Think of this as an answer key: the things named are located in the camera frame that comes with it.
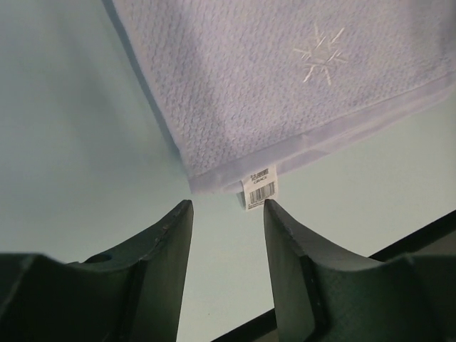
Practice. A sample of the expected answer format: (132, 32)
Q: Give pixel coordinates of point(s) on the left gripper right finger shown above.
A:
(324, 292)

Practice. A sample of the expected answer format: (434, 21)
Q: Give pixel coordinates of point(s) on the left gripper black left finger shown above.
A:
(130, 292)

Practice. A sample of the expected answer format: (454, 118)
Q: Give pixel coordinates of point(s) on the white lavender towel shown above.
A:
(245, 86)

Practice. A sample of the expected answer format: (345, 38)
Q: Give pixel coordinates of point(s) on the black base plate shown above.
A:
(437, 237)

